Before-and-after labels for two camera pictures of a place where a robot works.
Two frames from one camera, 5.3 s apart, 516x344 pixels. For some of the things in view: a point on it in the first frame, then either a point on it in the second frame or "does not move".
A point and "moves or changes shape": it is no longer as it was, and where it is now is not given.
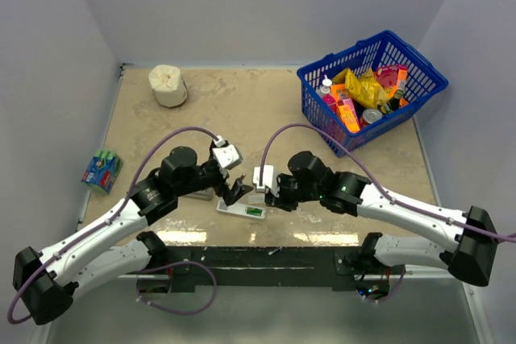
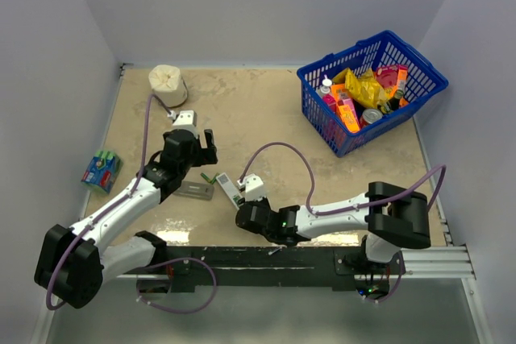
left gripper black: (236, 189) to (205, 155)
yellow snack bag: (364, 88) does not move
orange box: (339, 92) does not move
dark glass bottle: (393, 103) does not move
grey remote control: (206, 194) does not move
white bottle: (326, 84) does not move
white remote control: (239, 209) moves or changes shape
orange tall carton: (402, 76) does not move
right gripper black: (280, 201) to (264, 201)
